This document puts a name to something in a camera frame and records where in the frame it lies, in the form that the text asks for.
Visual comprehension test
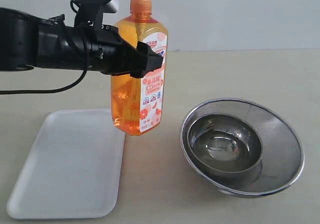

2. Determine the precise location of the stainless steel mesh colander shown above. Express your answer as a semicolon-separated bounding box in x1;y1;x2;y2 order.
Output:
179;98;305;198

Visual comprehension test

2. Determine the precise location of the stainless steel bowl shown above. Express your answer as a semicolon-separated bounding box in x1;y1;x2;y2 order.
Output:
185;113;263;180

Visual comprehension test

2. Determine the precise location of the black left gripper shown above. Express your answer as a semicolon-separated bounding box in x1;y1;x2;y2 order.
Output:
59;25;164;78

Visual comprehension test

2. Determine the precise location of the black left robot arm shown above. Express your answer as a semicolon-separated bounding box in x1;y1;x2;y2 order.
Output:
0;8;163;78

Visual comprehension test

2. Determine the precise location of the white rectangular plastic tray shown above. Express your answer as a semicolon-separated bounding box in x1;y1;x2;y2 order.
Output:
6;109;125;219

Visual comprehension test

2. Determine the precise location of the orange dish soap pump bottle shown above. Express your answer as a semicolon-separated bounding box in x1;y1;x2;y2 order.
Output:
110;0;168;136

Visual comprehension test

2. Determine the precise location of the black camera cable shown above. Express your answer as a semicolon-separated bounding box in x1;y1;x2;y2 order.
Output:
0;68;88;95

